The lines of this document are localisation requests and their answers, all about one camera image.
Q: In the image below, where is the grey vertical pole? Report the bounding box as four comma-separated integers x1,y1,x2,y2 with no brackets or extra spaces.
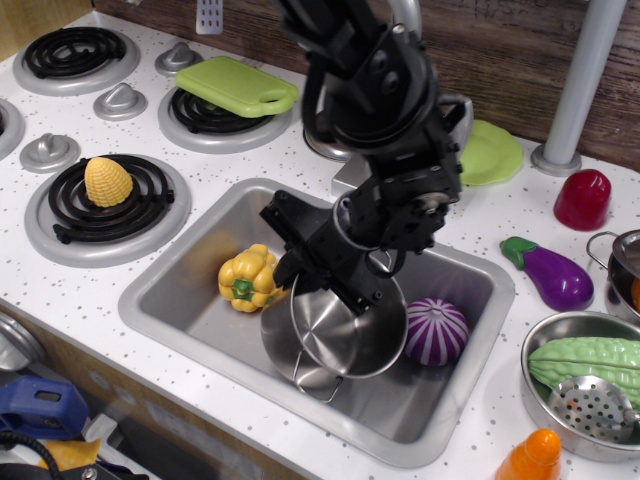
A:
530,0,627,177

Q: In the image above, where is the white slotted spatula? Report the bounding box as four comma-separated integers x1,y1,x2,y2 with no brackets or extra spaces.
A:
196,0,224,35

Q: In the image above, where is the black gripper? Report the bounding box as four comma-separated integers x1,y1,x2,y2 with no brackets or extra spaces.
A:
260,190,384,314

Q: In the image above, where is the red toy pepper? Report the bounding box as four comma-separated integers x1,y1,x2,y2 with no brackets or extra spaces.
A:
553,169,612,231

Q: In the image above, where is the small steel pot right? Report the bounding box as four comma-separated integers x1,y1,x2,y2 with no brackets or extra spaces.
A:
586,230,639,326

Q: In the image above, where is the orange toy carrot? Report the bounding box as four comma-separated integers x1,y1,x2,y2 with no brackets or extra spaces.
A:
494,429,562,480

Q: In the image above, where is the yellow toy corn cob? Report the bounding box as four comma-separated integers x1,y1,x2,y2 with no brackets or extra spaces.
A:
84,157,133,208

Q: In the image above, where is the light green toy plate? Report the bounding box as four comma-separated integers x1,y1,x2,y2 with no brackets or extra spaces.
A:
460,120,524,186

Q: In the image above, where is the yellow toy bell pepper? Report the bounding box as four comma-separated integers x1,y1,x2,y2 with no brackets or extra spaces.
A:
217,244,285,313

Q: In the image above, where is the stainless steel sink basin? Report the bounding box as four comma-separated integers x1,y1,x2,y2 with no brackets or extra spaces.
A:
118,179,515,468

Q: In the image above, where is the back right black burner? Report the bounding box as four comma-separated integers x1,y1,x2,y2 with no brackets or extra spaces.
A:
158,88,293,154

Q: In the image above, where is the steel bowl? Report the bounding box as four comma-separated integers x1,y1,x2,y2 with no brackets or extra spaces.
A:
520,311,639,463

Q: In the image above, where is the silver stove knob front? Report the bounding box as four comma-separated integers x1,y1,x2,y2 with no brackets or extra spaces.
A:
19,133,80,174

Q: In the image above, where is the back left black burner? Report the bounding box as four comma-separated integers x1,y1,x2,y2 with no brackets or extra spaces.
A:
12,27,140,97

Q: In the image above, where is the black burner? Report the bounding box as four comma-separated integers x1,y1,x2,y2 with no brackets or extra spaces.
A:
25,154,191,268
12,27,140,97
158,88,293,154

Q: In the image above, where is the stainless steel pot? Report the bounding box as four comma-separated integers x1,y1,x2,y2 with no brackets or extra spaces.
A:
261,276,408,403

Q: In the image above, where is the steel perforated skimmer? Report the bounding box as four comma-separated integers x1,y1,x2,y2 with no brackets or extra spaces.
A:
547,375,639,444

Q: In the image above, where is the silver stove knob back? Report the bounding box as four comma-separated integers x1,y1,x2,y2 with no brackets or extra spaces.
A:
154,41,203,77

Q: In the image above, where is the green toy bitter gourd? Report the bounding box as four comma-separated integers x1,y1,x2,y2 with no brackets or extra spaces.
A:
527,337,639,408

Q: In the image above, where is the green cutting board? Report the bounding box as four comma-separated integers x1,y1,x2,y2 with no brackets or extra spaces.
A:
176,56,299,118

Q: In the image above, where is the purple toy eggplant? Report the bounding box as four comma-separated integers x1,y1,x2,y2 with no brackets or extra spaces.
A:
500,236,594,312

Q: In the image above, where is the silver stove knob middle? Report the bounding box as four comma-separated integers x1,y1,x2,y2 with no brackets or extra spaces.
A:
93,83,148,122

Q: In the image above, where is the silver stove knob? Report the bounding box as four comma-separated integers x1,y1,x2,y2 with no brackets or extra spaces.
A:
93,83,148,122
154,41,203,77
19,133,80,174

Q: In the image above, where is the blue tool handle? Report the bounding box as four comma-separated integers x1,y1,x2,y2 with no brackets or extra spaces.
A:
1,376,89,440

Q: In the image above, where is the steel pot lid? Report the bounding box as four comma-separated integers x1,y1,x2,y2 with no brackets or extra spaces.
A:
303,129,352,163

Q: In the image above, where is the front right black burner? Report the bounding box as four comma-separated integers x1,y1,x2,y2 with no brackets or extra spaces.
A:
25,154,191,268

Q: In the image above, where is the far left burner edge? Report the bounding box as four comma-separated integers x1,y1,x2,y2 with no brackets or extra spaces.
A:
0,99,25,160

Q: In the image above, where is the purple striped toy onion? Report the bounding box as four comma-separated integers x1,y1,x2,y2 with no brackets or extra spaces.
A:
404,298,470,367

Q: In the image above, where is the silver toy faucet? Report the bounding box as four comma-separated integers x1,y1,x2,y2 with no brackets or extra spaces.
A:
332,1,474,197

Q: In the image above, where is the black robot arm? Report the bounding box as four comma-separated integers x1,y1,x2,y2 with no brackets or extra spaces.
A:
261,1,467,313

